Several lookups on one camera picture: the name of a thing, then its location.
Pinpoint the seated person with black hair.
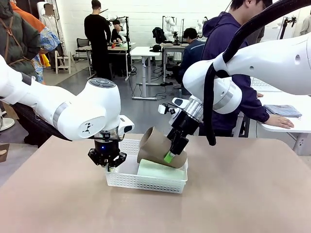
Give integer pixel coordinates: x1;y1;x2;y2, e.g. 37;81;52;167
110;19;125;44

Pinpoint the white round floor stand base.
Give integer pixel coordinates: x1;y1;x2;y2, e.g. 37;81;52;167
0;117;15;132

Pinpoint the person in light grey top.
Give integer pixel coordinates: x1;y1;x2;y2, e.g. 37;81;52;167
300;13;311;36

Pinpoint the white desk with robot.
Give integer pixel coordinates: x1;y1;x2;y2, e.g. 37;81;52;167
161;43;184;82
106;42;137;81

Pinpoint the person in black clothes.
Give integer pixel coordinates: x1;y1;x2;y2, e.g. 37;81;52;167
84;0;113;81

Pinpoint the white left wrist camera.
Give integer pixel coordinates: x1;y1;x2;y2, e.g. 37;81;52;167
119;116;135;134

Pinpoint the black mesh chair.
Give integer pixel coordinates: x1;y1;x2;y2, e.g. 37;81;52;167
75;38;91;61

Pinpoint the person's right hand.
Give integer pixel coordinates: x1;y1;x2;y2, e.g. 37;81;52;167
270;115;295;130

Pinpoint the white side table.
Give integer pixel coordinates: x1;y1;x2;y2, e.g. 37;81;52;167
250;77;311;156

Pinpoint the white wooden step stool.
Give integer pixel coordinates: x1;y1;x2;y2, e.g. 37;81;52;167
54;50;72;74

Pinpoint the person in blue jacket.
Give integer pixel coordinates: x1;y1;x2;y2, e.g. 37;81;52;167
172;28;207;90

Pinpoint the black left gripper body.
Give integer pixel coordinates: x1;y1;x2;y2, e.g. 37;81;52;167
93;138;121;160

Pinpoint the person in orange blue clothes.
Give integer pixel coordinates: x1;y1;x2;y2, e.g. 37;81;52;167
11;1;61;84

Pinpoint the white standing desk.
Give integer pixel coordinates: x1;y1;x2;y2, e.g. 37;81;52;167
130;46;163;100

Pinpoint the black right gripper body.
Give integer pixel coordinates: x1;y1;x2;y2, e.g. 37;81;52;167
167;113;204;155

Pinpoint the black bag on desk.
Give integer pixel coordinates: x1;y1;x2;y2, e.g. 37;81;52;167
152;27;166;46

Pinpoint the person in green puffer jacket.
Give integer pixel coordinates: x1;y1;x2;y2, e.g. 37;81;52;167
0;0;42;78

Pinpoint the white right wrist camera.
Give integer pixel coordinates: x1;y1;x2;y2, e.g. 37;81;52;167
157;97;188;116

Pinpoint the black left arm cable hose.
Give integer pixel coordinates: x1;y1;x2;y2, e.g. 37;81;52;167
11;101;73;142

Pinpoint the person in white coat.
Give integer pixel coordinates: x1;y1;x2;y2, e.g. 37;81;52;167
38;2;61;44

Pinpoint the person's right forearm purple sleeve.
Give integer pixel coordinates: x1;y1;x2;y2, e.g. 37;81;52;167
246;91;274;125

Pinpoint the blue grey folded cloth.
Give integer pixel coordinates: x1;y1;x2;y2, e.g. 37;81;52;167
263;104;303;119

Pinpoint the pale green cup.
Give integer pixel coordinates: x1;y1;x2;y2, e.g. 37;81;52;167
137;159;186;182

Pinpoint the black tripod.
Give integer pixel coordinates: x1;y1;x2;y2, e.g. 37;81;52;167
279;16;297;39

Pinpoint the white perforated plastic basket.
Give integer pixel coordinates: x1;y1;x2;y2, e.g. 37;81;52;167
104;138;189;194

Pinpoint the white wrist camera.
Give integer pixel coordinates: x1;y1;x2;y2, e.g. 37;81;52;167
119;116;135;134
157;97;188;116

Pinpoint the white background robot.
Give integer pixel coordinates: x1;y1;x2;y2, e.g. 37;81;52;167
106;16;129;44
196;17;207;38
164;16;180;46

